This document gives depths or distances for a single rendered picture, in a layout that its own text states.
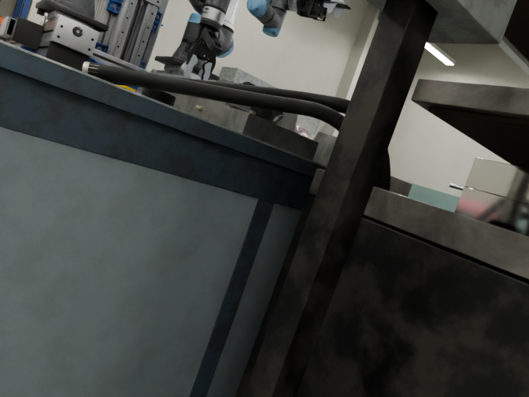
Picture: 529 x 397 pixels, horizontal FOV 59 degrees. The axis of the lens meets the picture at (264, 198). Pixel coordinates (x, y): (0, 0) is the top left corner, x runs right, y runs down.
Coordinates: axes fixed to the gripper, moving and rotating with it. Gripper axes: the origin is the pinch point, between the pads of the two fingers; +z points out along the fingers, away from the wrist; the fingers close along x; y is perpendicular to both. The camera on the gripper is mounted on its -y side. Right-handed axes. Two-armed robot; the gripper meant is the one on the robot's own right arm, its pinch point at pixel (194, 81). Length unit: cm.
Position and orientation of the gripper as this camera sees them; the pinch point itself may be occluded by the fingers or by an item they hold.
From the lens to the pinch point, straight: 162.7
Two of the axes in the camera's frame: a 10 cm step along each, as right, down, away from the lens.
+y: -5.9, -2.7, 7.6
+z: -3.3, 9.4, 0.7
